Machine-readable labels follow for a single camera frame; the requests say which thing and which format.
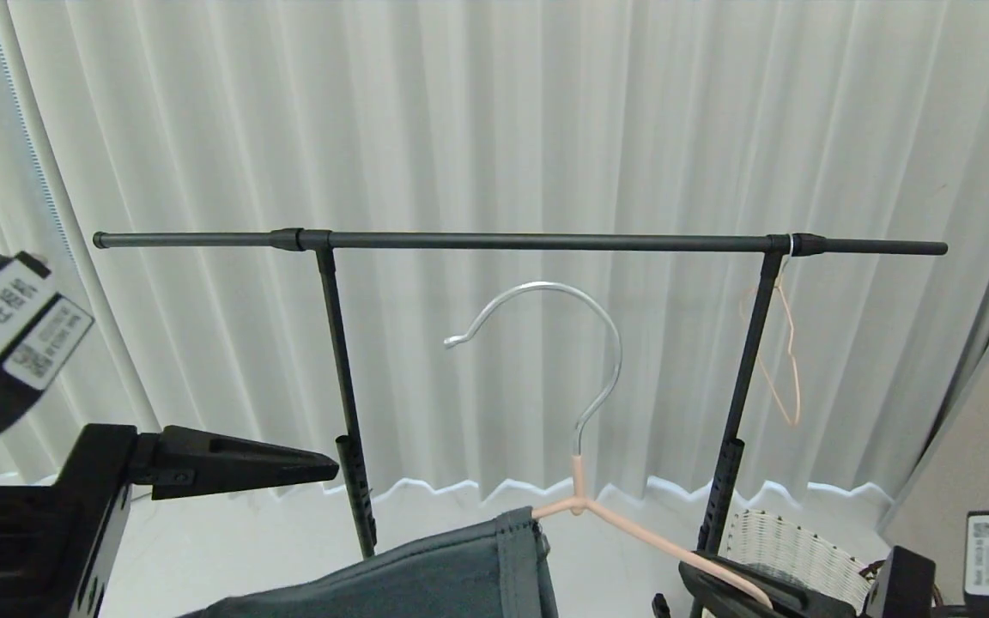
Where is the black clothes rack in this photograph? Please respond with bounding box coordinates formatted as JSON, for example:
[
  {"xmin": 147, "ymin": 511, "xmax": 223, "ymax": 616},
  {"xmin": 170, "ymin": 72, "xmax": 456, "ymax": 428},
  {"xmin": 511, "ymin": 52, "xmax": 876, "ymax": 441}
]
[{"xmin": 93, "ymin": 227, "xmax": 949, "ymax": 618}]

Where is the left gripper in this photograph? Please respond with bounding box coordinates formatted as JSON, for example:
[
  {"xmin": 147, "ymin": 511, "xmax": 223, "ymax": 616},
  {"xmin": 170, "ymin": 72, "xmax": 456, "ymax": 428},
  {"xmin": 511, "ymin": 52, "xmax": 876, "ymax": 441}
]
[{"xmin": 0, "ymin": 423, "xmax": 341, "ymax": 618}]

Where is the pink clothes hanger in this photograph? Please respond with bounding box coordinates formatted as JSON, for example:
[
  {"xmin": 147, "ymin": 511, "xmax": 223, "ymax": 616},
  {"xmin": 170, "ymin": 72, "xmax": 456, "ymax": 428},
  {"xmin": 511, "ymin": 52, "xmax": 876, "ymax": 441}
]
[
  {"xmin": 443, "ymin": 282, "xmax": 774, "ymax": 610},
  {"xmin": 743, "ymin": 257, "xmax": 802, "ymax": 427}
]

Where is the white bead chain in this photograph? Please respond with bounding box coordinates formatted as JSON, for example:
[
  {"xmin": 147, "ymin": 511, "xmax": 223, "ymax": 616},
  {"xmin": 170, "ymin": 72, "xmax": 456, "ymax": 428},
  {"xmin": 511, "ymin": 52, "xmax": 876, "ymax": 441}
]
[{"xmin": 0, "ymin": 0, "xmax": 75, "ymax": 263}]

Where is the dark grey garment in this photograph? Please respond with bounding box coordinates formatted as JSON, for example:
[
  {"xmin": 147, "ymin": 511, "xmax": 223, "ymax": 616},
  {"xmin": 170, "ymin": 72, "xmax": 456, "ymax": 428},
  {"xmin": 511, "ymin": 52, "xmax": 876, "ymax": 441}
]
[{"xmin": 177, "ymin": 506, "xmax": 560, "ymax": 618}]

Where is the white laundry basket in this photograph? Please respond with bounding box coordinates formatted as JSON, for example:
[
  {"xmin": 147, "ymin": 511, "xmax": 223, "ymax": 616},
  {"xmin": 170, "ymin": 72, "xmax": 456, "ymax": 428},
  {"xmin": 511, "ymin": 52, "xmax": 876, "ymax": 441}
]
[{"xmin": 718, "ymin": 509, "xmax": 877, "ymax": 612}]

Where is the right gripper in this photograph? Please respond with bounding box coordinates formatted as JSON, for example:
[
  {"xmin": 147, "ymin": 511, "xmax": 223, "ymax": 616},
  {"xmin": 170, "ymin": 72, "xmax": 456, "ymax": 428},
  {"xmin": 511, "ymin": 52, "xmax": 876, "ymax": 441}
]
[{"xmin": 864, "ymin": 547, "xmax": 937, "ymax": 618}]

